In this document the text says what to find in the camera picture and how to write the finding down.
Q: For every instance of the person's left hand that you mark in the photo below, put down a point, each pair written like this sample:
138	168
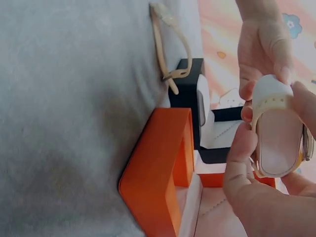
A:
256	44

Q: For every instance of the person's right hand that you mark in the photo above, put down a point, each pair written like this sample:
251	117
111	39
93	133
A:
249	197

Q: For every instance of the person's right thumb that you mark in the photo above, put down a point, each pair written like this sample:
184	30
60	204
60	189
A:
238	158

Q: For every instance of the person's left thumb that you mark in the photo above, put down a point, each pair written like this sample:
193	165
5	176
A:
279	54

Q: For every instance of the person's left fingers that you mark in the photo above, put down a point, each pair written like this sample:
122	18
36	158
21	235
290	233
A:
247	91

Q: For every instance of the person's right fingers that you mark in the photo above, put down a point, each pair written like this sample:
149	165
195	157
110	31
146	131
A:
300	181

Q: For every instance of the white watch pillow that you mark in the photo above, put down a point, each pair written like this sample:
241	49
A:
279	143

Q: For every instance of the open black box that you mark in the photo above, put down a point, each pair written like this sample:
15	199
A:
184	96

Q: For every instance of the open orange box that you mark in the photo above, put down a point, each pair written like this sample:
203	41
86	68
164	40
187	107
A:
153	163

